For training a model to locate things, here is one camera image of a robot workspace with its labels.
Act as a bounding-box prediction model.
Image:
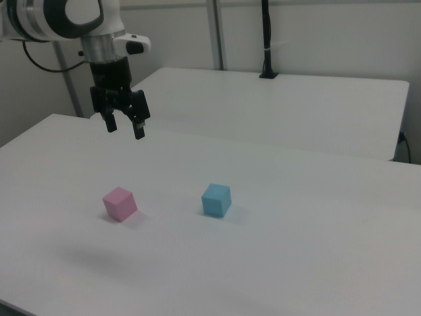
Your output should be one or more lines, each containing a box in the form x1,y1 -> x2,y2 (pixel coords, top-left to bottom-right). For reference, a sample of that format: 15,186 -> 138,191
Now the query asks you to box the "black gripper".
89,57 -> 152,140

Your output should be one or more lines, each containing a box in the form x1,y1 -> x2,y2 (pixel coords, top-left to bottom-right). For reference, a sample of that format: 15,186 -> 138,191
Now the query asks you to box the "blue foam cube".
201,182 -> 232,219

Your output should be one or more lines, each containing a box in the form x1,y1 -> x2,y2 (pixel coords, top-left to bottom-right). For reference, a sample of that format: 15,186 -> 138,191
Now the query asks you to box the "pink foam cube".
101,186 -> 138,223

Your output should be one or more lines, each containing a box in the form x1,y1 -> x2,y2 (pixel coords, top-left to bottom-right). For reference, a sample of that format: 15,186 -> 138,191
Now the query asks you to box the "white side table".
130,66 -> 410,163

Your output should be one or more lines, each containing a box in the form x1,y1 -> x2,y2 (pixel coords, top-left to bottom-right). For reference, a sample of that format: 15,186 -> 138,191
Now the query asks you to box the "grey aluminium frame post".
206,0 -> 228,71
51,41 -> 84,119

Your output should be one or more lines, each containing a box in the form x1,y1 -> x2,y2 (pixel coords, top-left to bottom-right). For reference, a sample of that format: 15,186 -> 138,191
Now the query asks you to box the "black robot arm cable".
22,39 -> 91,74

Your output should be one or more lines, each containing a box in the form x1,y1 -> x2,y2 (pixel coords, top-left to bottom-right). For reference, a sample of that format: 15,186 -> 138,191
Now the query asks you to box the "black camera stand pole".
259,0 -> 280,80

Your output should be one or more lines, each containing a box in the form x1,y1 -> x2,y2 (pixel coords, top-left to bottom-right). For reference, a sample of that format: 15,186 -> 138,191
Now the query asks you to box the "black power cable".
397,130 -> 412,164

